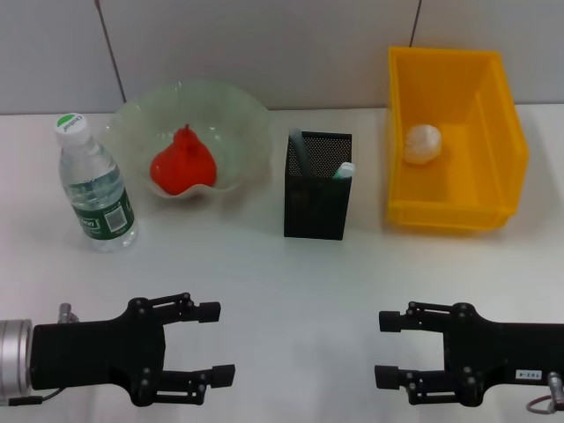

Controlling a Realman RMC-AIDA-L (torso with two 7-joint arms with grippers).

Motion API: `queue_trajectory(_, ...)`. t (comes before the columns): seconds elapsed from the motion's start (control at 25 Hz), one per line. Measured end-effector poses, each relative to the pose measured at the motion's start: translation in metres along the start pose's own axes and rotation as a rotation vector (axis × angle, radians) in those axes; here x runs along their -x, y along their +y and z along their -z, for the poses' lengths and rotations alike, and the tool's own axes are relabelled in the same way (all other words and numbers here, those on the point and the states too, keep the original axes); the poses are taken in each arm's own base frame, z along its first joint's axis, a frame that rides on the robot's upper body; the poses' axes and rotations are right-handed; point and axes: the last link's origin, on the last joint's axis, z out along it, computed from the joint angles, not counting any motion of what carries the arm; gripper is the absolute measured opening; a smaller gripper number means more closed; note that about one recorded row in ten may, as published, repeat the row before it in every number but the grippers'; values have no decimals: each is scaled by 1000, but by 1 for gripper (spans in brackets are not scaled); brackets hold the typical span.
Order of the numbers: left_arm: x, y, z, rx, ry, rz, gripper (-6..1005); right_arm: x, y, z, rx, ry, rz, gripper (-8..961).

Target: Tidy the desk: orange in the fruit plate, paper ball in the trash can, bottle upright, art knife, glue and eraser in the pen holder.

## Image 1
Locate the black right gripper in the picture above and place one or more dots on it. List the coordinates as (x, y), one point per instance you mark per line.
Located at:
(506, 352)

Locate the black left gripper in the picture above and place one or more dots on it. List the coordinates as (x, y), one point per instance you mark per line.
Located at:
(88, 354)

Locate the red-orange fruit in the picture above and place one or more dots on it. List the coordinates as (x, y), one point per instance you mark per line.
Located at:
(185, 167)

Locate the green utility knife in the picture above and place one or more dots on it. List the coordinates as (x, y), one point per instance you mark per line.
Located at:
(344, 169)

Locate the clear plastic water bottle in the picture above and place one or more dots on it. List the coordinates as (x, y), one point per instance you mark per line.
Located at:
(97, 198)

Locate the white paper ball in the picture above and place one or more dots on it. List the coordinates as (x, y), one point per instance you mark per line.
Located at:
(423, 143)

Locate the grey marker pen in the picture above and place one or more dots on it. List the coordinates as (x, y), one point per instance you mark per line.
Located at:
(301, 152)

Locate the black mesh pen holder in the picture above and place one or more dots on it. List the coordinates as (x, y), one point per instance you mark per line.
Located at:
(315, 211)

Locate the green glass fruit plate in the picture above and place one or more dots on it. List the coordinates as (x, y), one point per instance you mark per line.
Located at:
(141, 119)

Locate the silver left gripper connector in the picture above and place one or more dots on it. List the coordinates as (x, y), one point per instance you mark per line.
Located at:
(67, 312)

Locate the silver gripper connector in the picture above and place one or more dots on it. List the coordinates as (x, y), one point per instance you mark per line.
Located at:
(67, 312)
(556, 388)

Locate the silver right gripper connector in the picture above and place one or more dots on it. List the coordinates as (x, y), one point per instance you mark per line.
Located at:
(556, 388)

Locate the yellow plastic bin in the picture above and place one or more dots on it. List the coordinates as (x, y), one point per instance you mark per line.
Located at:
(440, 88)

